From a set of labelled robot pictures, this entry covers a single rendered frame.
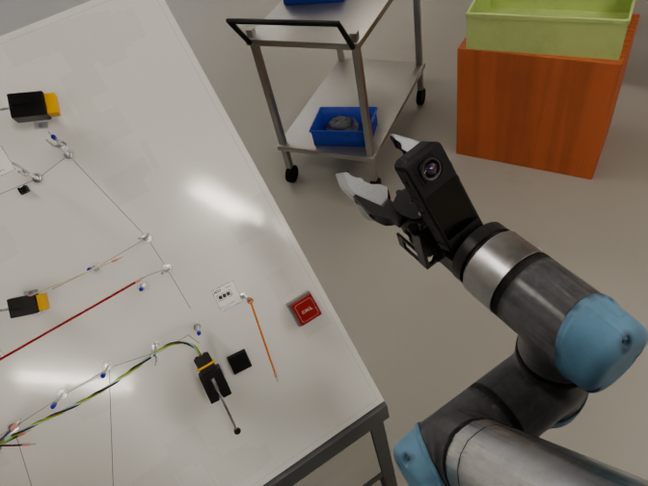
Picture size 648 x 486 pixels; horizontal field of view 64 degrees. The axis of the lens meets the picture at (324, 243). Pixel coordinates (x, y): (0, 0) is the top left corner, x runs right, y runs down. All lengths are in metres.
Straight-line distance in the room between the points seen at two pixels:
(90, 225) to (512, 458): 0.88
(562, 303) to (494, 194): 2.43
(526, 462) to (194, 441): 0.84
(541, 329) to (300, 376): 0.74
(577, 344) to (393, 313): 1.95
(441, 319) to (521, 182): 0.97
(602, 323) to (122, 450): 0.93
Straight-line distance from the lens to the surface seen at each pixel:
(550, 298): 0.49
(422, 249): 0.58
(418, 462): 0.51
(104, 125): 1.13
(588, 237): 2.75
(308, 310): 1.10
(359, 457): 1.48
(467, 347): 2.31
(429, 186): 0.51
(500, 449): 0.44
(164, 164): 1.11
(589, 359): 0.48
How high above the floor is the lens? 1.98
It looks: 47 degrees down
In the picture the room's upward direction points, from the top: 15 degrees counter-clockwise
